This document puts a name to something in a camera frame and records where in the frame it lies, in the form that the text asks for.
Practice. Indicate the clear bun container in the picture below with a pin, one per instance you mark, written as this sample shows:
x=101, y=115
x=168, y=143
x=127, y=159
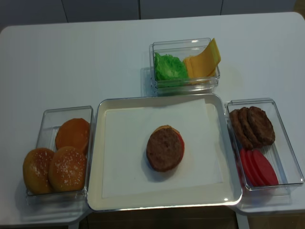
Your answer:
x=52, y=120

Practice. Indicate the brown patty on tray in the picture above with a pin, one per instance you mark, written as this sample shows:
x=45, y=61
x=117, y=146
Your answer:
x=163, y=150

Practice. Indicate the sesame bun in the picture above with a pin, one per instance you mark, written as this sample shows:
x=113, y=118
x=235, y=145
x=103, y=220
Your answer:
x=67, y=170
x=35, y=170

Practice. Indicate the red tomato slice left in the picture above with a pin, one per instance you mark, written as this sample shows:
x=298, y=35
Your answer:
x=246, y=167

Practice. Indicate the brown patty middle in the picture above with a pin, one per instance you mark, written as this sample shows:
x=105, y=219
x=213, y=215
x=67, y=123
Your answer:
x=243, y=119

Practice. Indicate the bottom bun on tray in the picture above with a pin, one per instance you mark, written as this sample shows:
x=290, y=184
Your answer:
x=165, y=127

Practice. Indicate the brown patty left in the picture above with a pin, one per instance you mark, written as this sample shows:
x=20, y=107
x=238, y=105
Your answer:
x=239, y=133

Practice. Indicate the orange bun bottom in container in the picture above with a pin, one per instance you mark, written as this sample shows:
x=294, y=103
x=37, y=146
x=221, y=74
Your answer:
x=75, y=133

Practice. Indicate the clear lettuce cheese container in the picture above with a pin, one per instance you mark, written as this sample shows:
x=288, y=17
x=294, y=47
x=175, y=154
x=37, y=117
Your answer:
x=181, y=49

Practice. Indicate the clear patty tomato container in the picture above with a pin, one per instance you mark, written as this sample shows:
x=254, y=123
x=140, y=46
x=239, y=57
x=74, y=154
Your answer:
x=280, y=154

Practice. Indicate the yellow cheese slice stack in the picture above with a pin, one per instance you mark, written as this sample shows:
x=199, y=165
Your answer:
x=198, y=67

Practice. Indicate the yellow cheese slice top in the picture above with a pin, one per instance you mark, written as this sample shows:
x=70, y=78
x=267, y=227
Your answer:
x=211, y=53

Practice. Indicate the green lettuce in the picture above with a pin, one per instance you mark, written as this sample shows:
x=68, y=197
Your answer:
x=168, y=67

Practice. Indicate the red tomato slice on tray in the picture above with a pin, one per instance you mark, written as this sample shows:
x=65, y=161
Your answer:
x=182, y=144

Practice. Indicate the sesame bun top left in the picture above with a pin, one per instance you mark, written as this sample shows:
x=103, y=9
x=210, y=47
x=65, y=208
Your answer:
x=35, y=170

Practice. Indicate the sesame bun top right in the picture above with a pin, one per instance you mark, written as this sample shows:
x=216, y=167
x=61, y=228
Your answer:
x=67, y=170

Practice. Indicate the white paper sheet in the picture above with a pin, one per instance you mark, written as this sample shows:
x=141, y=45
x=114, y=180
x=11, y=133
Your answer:
x=127, y=131

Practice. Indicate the brown patty right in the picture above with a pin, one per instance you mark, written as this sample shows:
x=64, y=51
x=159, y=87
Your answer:
x=261, y=125

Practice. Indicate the red tomato slice right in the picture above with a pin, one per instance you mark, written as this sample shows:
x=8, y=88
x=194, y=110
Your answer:
x=264, y=169

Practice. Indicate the red tomato slice middle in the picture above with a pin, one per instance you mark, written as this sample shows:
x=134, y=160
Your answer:
x=255, y=178

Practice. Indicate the white metal serving tray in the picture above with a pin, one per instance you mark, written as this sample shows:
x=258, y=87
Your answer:
x=227, y=193

